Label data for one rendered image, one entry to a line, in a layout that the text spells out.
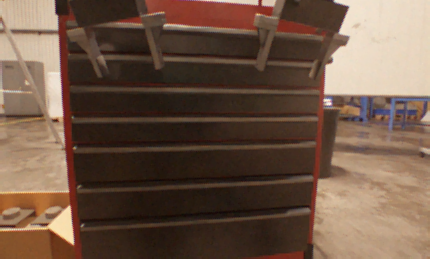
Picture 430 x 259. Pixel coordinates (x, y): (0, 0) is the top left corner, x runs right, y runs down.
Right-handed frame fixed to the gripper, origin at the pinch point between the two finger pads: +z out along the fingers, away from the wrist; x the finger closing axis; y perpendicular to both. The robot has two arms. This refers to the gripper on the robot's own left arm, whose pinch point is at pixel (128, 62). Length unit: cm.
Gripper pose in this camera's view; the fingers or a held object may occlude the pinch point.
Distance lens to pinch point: 51.3
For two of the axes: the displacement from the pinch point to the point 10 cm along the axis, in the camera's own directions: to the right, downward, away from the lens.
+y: 0.9, -5.1, 8.6
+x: -9.8, 0.8, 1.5
